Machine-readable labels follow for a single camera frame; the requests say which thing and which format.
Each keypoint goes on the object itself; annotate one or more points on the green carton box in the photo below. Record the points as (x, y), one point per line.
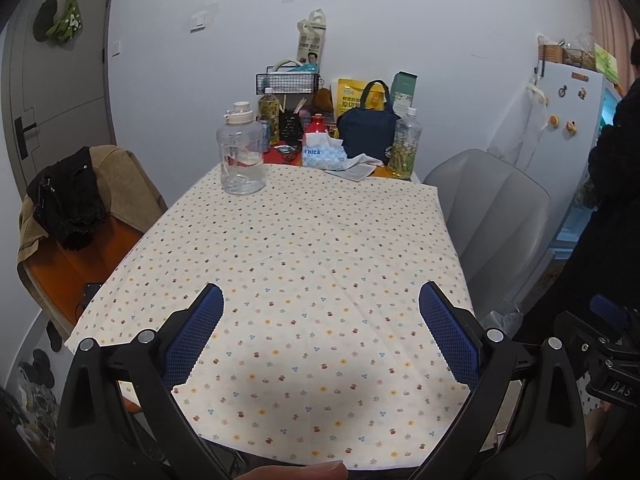
(404, 87)

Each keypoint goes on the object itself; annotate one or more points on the cream carton gift bag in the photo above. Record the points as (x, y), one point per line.
(311, 42)

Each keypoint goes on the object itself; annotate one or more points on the blue drink can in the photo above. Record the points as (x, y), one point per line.
(265, 135)

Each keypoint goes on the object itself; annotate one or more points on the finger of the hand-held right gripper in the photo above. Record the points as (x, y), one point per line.
(607, 306)

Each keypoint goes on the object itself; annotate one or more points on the wooden chopsticks bundle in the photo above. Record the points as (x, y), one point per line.
(299, 106)

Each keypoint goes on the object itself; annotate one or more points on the brown round object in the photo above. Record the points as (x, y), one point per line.
(322, 101)

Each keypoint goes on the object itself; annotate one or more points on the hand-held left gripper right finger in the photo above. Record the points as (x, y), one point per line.
(450, 330)

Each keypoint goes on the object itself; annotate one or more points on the grey cloth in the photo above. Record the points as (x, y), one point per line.
(357, 167)

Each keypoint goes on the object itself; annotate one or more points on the red lidded bottle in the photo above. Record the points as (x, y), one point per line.
(316, 125)

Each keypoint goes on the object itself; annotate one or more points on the black cloth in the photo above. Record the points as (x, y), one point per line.
(65, 200)

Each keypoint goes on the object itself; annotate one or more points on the black utensil holder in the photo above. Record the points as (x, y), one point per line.
(291, 127)

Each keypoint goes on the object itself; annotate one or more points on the dark patterned object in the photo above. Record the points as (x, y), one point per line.
(40, 385)

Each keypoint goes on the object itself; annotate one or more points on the orange round fridge magnet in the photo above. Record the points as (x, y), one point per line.
(553, 120)

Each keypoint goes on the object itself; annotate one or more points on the dark green hanging hat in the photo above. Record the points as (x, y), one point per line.
(44, 17)

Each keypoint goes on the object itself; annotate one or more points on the grey door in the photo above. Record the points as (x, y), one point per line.
(65, 90)

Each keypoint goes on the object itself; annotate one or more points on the yellow figure fridge magnet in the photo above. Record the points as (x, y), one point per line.
(571, 127)

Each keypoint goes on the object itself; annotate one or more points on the grey upholstered chair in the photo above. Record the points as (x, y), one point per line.
(495, 220)

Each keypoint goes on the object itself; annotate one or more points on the white tote bag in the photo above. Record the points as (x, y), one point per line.
(517, 125)

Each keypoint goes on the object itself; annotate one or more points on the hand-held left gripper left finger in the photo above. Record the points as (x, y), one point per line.
(195, 330)

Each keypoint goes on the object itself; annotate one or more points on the small dark object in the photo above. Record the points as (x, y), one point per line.
(285, 150)

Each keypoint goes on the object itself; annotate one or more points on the wicker basket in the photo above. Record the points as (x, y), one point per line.
(551, 54)

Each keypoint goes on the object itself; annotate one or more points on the large clear water jug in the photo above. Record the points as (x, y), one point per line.
(242, 160)

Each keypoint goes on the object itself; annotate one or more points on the person's left hand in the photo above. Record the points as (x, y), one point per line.
(300, 472)

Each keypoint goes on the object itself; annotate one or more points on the green hanging towel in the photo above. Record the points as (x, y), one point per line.
(67, 20)

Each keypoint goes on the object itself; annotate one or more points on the white printed plastic bag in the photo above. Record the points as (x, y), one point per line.
(502, 325)

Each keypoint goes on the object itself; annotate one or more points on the white light switch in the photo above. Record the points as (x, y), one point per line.
(198, 21)

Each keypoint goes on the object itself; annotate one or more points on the green patterned box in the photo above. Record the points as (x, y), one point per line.
(606, 62)

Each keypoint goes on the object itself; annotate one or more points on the green tea plastic bottle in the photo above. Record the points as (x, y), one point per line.
(269, 110)
(405, 150)

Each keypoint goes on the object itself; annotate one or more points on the pink curtain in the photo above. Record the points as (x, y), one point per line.
(612, 20)

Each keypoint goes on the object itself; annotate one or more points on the navy lunch bag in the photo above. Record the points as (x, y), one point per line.
(367, 132)

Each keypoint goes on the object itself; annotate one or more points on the yellow snack pouch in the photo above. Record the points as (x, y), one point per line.
(350, 95)

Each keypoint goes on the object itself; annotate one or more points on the floral dotted tablecloth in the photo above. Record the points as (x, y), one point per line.
(310, 270)

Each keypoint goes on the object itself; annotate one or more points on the blue soft tissue pack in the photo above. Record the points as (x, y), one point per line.
(322, 155)

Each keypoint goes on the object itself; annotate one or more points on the white refrigerator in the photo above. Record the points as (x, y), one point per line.
(570, 170)

